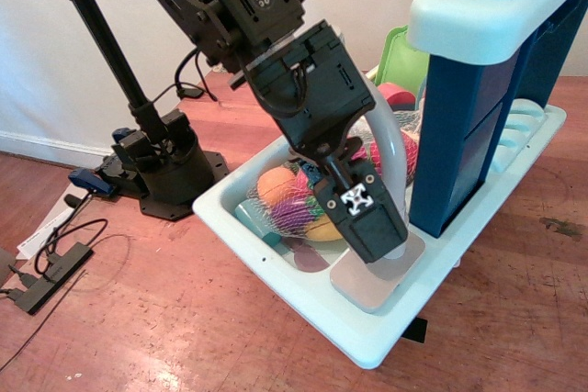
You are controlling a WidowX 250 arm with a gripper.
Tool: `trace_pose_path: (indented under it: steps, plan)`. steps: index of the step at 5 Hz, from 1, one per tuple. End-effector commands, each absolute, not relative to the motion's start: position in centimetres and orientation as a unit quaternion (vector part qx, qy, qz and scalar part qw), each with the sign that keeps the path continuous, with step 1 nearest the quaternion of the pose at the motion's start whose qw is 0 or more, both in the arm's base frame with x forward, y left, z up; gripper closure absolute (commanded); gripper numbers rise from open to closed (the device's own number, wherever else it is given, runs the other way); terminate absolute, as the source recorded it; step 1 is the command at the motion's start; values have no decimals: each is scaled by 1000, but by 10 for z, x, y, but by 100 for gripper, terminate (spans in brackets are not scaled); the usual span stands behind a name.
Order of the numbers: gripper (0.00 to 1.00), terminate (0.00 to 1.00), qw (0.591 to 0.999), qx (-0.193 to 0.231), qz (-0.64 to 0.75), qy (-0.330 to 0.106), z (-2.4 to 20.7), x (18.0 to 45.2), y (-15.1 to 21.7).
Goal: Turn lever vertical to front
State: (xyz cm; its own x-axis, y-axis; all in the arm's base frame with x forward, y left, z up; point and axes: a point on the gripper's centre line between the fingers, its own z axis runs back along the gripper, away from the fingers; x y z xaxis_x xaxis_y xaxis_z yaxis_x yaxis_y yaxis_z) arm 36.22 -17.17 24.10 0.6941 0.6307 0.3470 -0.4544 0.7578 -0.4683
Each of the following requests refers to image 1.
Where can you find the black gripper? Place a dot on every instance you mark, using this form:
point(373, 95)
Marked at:
point(315, 93)

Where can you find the white faucet lever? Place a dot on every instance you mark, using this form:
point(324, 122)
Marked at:
point(385, 226)

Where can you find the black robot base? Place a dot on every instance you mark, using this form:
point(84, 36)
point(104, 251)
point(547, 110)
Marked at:
point(161, 163)

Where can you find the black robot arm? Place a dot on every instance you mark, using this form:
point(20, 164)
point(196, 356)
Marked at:
point(240, 33)

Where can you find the white toy kitchen sink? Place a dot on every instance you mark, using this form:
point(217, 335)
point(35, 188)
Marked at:
point(302, 278)

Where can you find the black tape piece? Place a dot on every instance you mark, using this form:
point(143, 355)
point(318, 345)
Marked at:
point(416, 331)

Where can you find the green plastic toy plate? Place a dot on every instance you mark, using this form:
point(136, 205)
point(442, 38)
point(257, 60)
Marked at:
point(401, 63)

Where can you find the blue toy kitchen shelf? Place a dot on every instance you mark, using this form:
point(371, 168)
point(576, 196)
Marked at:
point(483, 54)

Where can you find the blue clamp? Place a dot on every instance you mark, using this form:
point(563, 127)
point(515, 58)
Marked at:
point(86, 179)

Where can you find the white paper sheet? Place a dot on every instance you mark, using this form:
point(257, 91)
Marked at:
point(28, 248)

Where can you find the black usb hub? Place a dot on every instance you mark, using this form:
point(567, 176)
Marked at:
point(61, 270)

